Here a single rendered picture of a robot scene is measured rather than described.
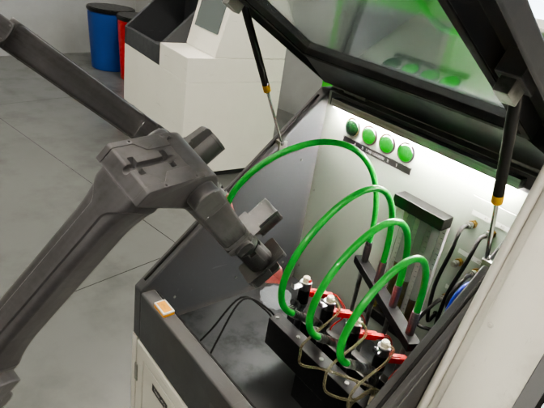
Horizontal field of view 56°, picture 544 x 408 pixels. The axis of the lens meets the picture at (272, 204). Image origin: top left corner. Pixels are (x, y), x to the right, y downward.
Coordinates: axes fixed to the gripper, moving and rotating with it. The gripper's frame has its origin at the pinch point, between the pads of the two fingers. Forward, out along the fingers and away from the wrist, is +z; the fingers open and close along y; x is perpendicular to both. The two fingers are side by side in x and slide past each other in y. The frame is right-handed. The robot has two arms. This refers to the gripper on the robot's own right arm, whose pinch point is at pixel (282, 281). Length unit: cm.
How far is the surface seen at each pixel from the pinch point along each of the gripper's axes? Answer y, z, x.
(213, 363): -22.9, -0.3, -5.4
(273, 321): -8.6, 9.2, 1.0
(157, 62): 16, 49, 327
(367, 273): 16.3, 16.3, -1.0
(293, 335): -6.6, 11.0, -4.7
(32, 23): -70, 19, 685
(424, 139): 45.4, -2.7, 1.1
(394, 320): 13.1, 13.6, -18.0
